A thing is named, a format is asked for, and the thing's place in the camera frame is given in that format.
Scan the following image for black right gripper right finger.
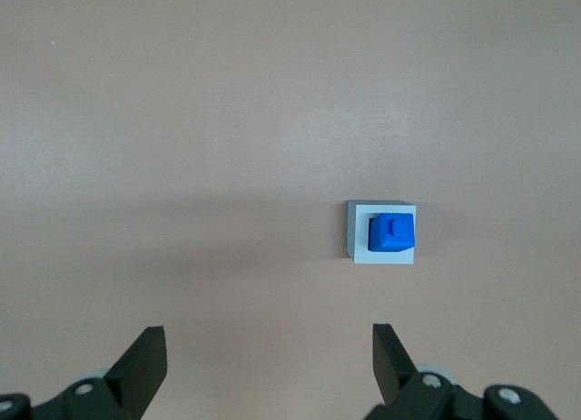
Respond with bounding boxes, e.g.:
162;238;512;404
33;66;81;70
362;322;560;420

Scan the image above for gray square base block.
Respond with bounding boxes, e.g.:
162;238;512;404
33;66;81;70
346;199;419;266

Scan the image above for blue cube part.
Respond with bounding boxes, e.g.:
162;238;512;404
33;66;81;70
367;211;417;254

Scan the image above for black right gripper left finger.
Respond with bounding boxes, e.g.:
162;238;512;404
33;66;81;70
0;326;169;420

